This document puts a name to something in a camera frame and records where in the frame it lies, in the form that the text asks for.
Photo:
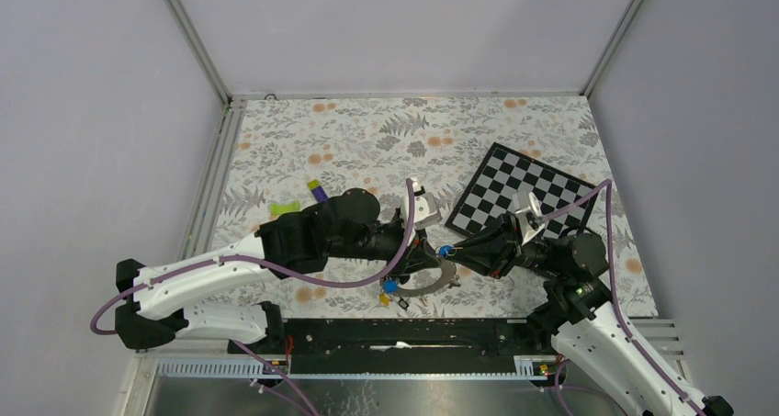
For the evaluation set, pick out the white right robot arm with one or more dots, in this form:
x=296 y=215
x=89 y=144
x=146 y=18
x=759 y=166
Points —
x=581 y=320

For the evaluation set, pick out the black front rail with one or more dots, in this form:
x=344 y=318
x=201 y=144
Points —
x=320 y=336

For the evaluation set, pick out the purple yellow marker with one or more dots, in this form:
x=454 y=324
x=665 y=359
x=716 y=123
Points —
x=317 y=191

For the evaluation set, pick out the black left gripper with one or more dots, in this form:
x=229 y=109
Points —
x=419 y=254

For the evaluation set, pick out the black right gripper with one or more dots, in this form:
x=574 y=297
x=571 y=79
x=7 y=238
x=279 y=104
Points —
x=496 y=263

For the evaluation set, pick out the green marker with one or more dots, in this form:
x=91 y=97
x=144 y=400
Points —
x=277 y=210

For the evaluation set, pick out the black white chessboard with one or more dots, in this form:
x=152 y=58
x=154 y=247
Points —
x=501 y=174

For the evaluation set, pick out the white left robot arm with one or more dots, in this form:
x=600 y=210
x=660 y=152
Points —
x=156 y=305

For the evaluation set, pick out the blue key tag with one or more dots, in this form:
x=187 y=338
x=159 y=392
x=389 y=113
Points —
x=445 y=251

